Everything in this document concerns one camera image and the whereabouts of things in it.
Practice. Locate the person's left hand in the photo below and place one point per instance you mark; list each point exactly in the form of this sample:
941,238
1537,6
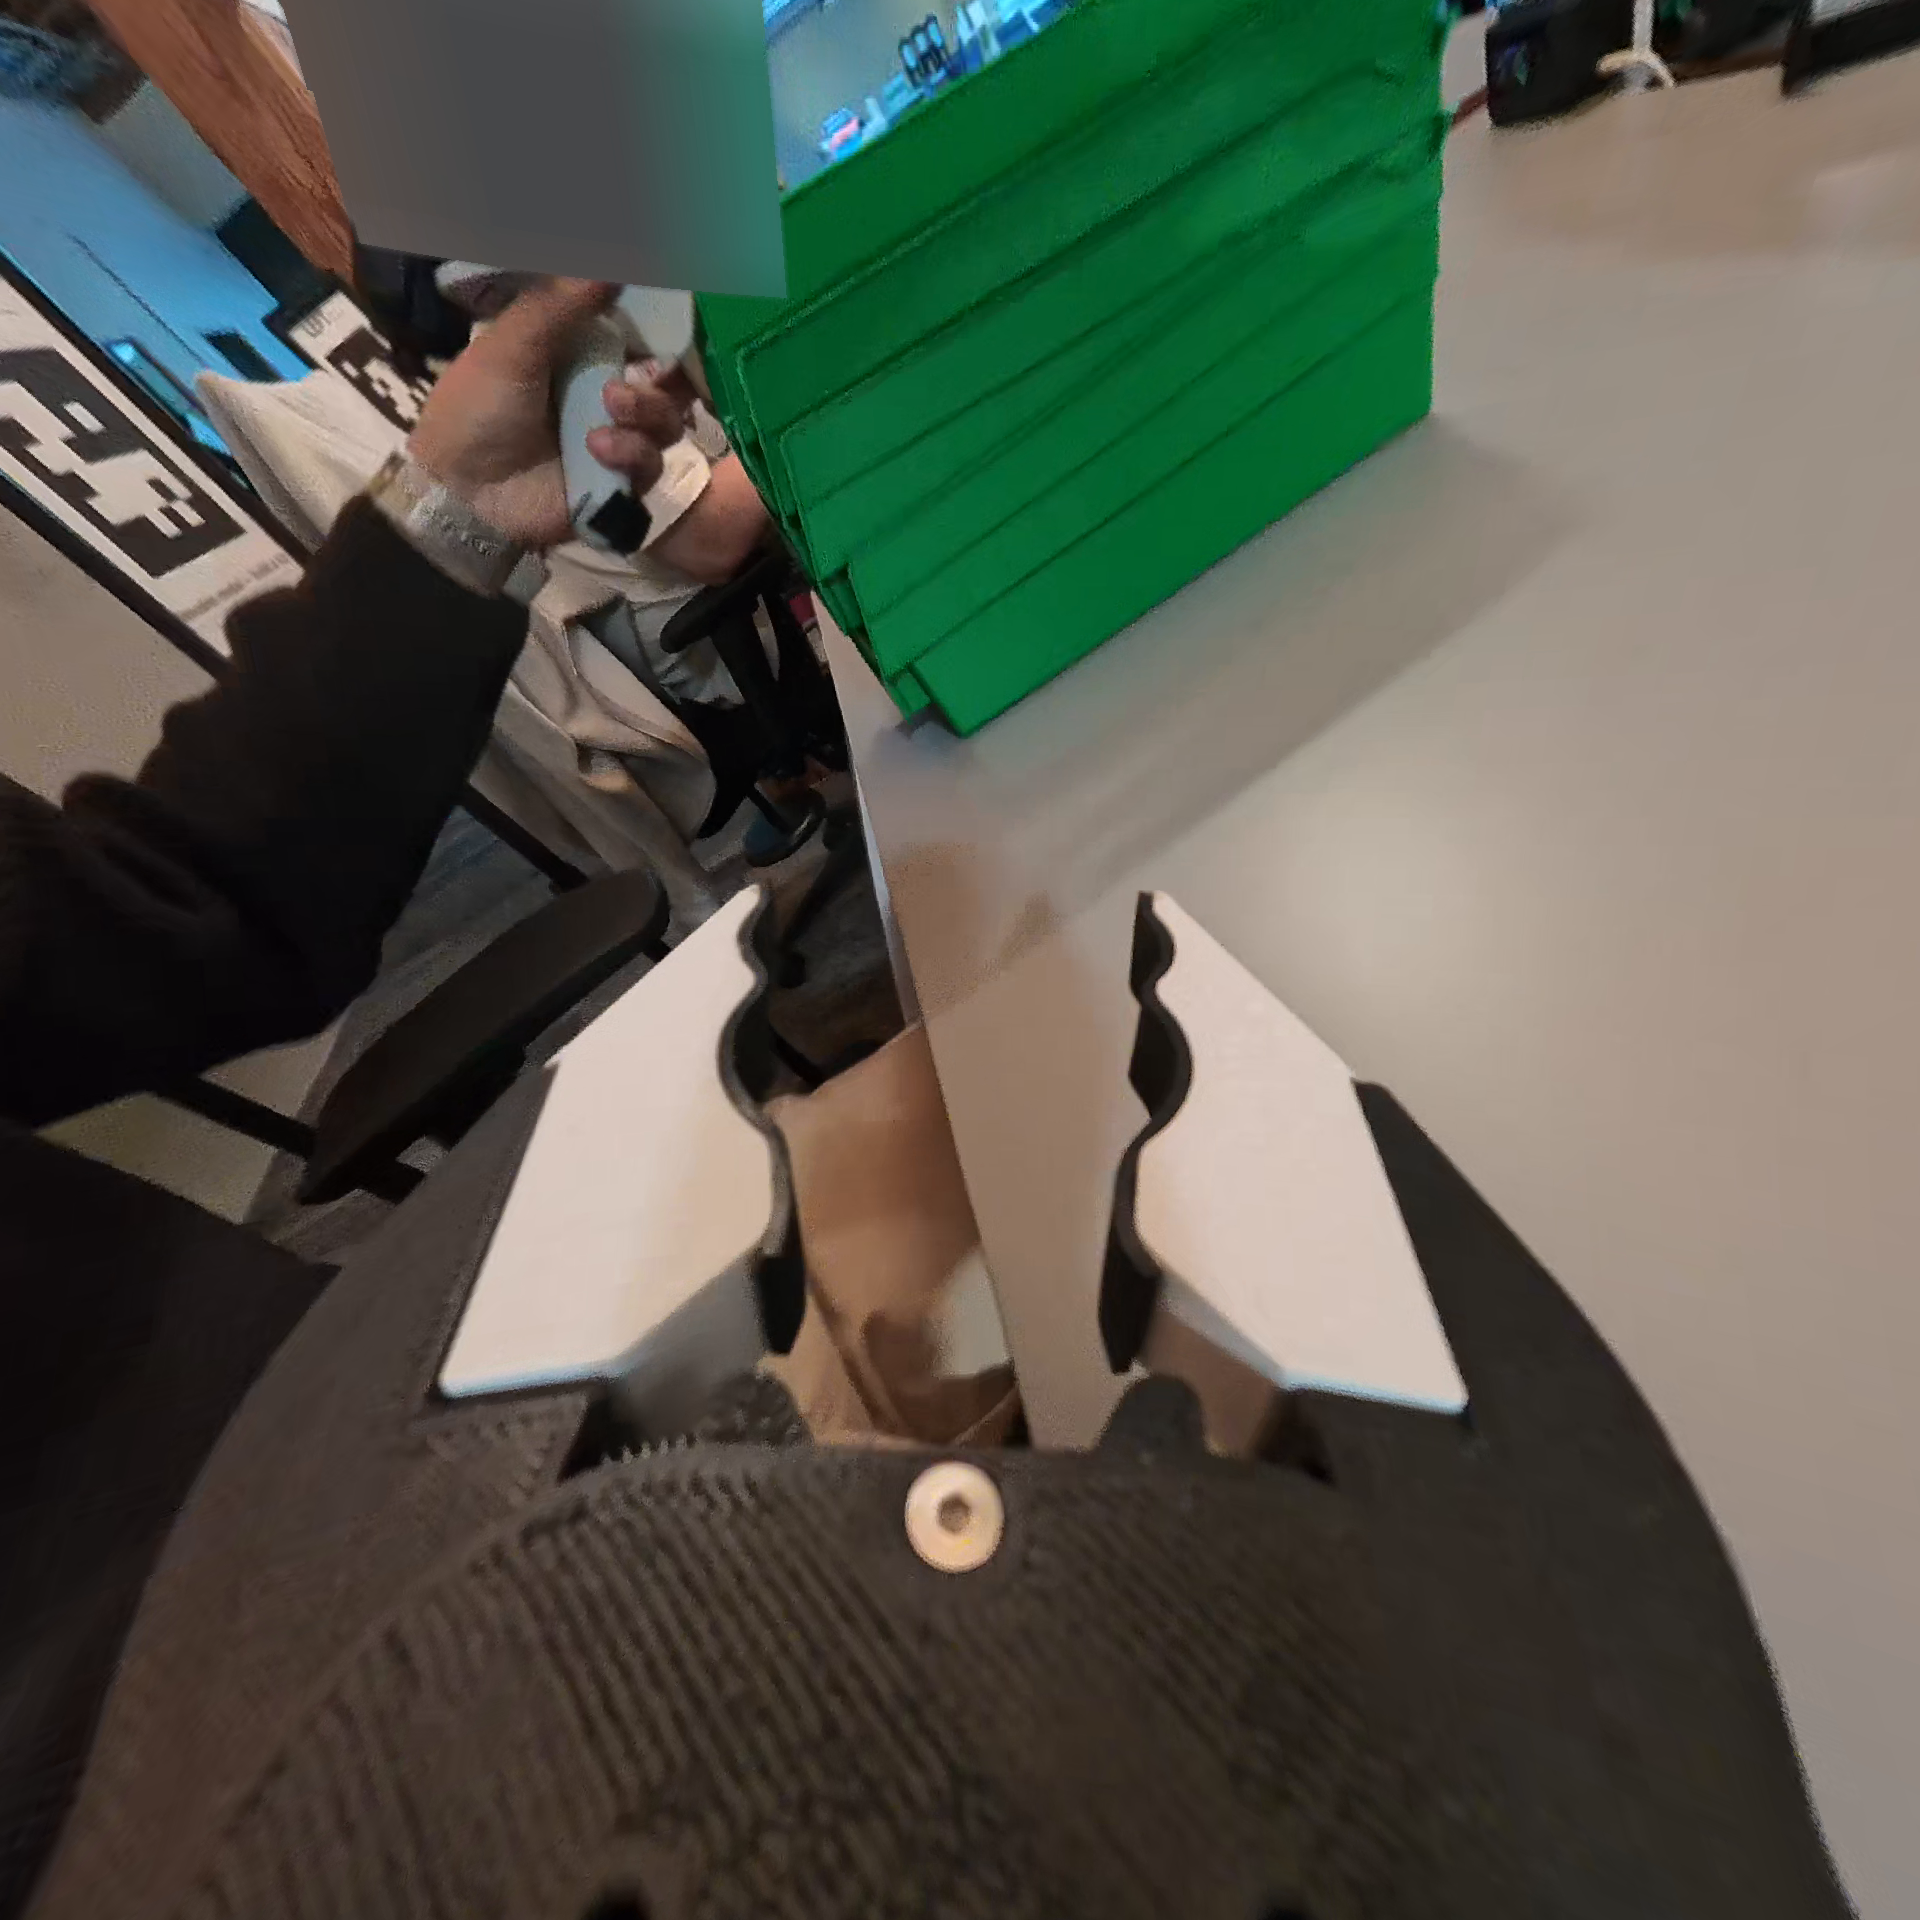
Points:
495,421

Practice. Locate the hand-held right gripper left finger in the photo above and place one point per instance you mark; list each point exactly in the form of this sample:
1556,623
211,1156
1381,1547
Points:
628,1202

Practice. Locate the black charger device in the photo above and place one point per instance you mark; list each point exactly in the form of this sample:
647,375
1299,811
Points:
1845,37
1539,67

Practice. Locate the black chair armrest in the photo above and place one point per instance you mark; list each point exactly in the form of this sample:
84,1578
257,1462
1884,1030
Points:
481,1020

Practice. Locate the small tag sign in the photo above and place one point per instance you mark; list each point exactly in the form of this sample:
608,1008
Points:
368,375

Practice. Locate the person's black sweater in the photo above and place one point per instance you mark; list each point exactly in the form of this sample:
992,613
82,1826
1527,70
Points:
120,1426

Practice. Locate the silver wristwatch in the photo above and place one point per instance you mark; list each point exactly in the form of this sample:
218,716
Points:
450,524

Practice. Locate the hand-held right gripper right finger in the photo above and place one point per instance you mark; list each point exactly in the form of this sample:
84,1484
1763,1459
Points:
1289,1231

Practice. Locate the black office chair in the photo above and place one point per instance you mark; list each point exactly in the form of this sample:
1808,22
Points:
763,720

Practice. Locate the person's right leg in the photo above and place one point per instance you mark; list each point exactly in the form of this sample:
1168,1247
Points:
868,1202

